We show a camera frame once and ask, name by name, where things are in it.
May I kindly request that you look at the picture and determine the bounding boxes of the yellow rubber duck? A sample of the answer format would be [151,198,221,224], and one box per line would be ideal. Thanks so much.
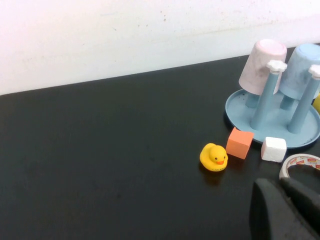
[199,142,229,173]

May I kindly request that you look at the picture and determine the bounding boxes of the pale pink cup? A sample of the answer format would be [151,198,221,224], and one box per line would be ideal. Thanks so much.
[238,39,288,96]

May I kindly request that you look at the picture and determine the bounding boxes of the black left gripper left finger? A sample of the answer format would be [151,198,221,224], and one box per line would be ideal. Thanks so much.
[249,177,316,240]

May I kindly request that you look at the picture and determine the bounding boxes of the orange foam block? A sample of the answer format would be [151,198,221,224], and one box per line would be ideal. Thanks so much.
[225,126,255,160]

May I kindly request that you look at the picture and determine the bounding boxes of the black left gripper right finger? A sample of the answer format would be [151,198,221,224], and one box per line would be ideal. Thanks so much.
[279,176,320,240]

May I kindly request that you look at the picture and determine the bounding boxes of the blue cup stand with posts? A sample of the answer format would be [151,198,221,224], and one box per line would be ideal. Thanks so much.
[224,59,320,150]

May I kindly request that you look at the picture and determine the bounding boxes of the light blue cup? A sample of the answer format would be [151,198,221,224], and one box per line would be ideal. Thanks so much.
[277,43,320,101]

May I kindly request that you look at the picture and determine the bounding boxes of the yellow cube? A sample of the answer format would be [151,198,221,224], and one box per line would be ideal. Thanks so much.
[313,92,320,115]

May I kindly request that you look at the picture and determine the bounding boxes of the white adhesive tape roll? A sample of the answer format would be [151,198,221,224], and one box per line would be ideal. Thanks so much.
[279,153,320,181]

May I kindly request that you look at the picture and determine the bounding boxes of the white foam block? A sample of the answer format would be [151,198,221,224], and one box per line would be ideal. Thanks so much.
[260,136,287,163]

